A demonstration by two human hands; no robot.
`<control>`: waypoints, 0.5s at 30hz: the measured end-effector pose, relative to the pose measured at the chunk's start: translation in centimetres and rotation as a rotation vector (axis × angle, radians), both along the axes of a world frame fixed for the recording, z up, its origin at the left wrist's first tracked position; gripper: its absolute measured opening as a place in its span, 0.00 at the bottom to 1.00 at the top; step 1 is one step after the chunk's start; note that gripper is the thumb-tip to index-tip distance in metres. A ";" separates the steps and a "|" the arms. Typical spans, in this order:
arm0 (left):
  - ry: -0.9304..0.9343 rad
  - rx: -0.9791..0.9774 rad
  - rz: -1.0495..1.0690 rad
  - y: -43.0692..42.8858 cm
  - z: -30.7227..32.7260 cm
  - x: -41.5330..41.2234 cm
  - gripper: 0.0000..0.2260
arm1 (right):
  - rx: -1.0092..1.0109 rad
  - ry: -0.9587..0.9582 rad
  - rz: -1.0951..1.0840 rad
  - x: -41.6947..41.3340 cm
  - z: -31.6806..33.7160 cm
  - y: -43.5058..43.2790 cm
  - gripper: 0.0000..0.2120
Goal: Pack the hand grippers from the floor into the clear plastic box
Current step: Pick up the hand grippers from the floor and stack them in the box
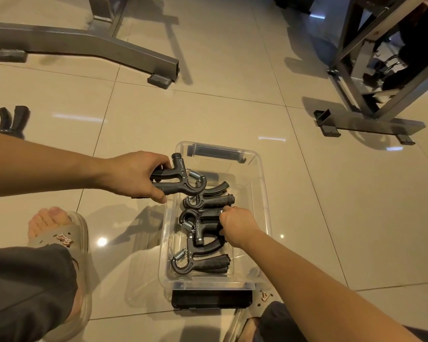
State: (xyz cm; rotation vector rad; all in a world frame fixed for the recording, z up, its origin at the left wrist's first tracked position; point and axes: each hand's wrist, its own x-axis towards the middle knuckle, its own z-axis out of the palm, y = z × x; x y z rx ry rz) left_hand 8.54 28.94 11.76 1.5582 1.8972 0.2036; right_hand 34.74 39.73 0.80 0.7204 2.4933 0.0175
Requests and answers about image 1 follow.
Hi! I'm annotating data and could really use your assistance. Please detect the person's left hand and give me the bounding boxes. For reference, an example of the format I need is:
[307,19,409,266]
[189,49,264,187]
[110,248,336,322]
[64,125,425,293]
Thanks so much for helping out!
[99,150,172,205]

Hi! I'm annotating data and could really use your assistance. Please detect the person's right hand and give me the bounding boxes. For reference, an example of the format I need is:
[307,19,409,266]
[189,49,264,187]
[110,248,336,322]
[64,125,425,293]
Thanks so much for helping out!
[218,205,263,249]

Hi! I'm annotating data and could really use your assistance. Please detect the black spring grip strengthener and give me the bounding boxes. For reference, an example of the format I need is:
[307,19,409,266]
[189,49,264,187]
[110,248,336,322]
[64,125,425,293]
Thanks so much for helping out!
[182,180,236,210]
[170,237,232,276]
[178,209,224,247]
[0,105,30,140]
[149,152,207,198]

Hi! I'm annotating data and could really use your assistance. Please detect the clear plastic storage box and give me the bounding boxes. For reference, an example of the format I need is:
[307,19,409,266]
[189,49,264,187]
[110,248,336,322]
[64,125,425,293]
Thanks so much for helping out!
[158,141,273,310]

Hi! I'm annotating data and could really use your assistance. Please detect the person's left forearm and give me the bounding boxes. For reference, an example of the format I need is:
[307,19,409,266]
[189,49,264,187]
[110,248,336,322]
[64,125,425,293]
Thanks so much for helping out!
[0,129,109,199]

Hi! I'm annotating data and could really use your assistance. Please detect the person's right forearm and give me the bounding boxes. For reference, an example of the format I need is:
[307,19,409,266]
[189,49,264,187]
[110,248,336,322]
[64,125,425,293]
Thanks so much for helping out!
[237,228,421,342]

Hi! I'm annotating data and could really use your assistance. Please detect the beige left slipper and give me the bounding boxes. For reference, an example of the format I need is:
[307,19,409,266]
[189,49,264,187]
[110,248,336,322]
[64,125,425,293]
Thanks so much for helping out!
[27,209,93,342]

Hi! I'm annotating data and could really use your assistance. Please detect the beige slipper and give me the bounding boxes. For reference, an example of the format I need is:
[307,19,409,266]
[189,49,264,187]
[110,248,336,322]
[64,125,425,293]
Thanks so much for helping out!
[27,209,93,342]
[232,287,284,342]

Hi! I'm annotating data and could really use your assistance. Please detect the beige right slipper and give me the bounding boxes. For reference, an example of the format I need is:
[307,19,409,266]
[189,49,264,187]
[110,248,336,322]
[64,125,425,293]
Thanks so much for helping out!
[232,287,284,342]

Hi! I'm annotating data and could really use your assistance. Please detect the grey metal rack stand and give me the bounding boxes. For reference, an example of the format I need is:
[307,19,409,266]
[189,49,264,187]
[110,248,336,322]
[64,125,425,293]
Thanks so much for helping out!
[0,0,181,90]

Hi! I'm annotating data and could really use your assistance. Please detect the black weight bench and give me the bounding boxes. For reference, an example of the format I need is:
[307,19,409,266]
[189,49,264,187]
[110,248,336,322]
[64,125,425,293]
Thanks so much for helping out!
[273,0,316,15]

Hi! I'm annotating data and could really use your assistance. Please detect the grey metal machine frame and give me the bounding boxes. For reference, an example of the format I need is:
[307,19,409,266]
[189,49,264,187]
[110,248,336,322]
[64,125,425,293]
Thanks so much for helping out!
[313,0,428,146]

